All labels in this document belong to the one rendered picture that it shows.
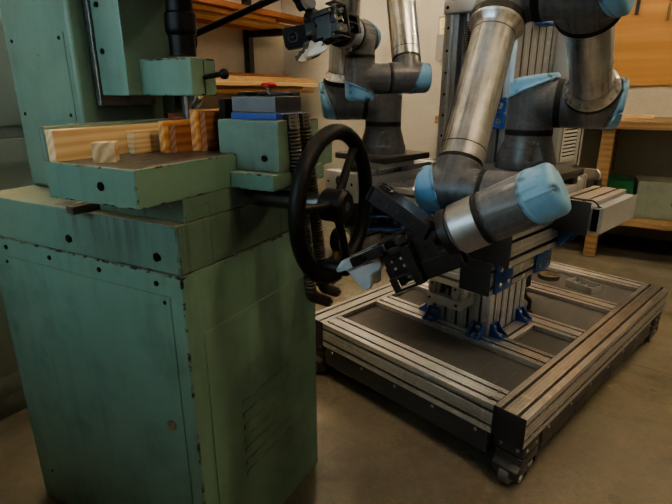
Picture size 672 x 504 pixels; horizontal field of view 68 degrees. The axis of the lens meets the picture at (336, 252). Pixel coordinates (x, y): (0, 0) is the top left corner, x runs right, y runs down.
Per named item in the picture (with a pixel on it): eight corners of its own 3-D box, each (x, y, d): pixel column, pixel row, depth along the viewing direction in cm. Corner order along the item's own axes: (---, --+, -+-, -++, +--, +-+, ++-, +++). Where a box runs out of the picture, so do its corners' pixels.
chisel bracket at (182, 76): (193, 104, 95) (189, 56, 92) (142, 103, 101) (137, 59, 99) (219, 103, 101) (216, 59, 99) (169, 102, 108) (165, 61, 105)
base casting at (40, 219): (179, 279, 82) (173, 226, 80) (-15, 234, 108) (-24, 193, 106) (315, 220, 120) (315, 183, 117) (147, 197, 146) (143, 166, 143)
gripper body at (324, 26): (332, -3, 101) (358, 6, 111) (297, 9, 105) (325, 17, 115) (339, 36, 102) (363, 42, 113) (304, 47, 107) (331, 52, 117)
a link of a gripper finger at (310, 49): (316, 53, 97) (329, 29, 103) (291, 61, 100) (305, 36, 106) (323, 67, 99) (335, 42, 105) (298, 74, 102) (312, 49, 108)
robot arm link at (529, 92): (510, 126, 135) (516, 74, 131) (563, 128, 128) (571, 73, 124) (498, 129, 125) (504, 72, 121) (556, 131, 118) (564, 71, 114)
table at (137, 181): (184, 218, 69) (180, 175, 67) (48, 197, 82) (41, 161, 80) (367, 164, 119) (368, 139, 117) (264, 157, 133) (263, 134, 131)
